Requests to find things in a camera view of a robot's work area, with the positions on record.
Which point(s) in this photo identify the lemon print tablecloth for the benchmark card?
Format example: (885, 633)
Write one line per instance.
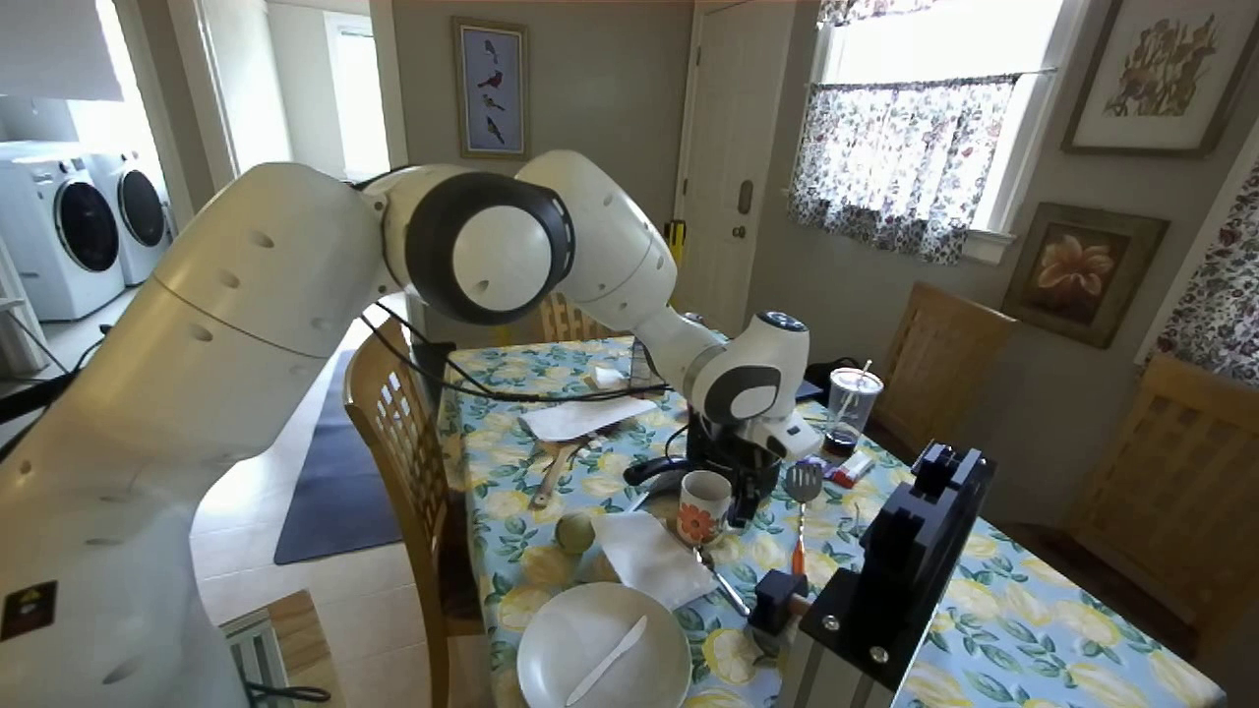
(1026, 632)

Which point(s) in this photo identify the white panel door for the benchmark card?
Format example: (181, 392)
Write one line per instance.
(732, 160)

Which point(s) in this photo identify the white washing machine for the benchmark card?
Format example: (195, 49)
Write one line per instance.
(60, 237)
(143, 211)

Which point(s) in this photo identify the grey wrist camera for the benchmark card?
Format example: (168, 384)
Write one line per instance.
(796, 437)

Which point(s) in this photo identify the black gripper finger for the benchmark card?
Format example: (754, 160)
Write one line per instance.
(657, 473)
(750, 502)

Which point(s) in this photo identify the small black block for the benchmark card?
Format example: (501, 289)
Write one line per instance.
(772, 600)

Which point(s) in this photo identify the wooden lattice back chair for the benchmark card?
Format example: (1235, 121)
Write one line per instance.
(573, 325)
(399, 447)

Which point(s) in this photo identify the white round plate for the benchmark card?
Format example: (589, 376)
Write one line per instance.
(565, 652)

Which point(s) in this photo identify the wooden spoon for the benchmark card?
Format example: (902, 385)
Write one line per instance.
(552, 473)

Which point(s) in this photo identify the framed flower picture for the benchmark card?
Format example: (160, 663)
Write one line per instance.
(1083, 267)

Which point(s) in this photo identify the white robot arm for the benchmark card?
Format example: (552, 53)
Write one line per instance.
(239, 340)

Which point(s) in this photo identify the white paper sheet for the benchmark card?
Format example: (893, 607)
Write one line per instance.
(585, 416)

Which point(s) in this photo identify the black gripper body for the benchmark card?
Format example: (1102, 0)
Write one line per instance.
(728, 447)

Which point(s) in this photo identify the clear cup with straw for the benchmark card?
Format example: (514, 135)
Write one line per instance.
(854, 396)

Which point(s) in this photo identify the metal table knife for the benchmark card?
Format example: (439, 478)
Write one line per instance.
(720, 579)

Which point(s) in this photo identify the white paper napkin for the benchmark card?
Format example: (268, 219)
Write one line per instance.
(652, 555)

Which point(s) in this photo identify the framed bird picture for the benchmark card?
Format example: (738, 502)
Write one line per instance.
(492, 87)

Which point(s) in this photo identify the dark blue rug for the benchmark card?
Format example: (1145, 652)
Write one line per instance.
(336, 473)

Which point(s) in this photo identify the framed botanical print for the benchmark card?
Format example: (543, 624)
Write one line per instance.
(1161, 70)

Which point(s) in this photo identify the aluminium profile frame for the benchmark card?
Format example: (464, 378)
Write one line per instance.
(818, 672)

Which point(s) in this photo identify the floral lace curtain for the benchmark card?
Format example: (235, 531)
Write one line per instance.
(906, 160)

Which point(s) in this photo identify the floral wall hanging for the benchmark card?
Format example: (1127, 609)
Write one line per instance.
(1220, 279)

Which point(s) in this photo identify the wooden panel back chair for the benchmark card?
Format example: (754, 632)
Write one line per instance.
(938, 368)
(1183, 496)

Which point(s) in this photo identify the green lime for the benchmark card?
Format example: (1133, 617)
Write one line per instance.
(573, 534)

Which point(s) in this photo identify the white mug with floral print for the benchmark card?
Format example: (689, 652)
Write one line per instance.
(704, 496)

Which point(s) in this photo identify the small white box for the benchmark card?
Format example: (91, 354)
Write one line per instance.
(609, 378)

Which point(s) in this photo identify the small red item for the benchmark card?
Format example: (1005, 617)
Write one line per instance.
(852, 469)

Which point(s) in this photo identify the white plastic knife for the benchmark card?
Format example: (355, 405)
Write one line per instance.
(609, 663)

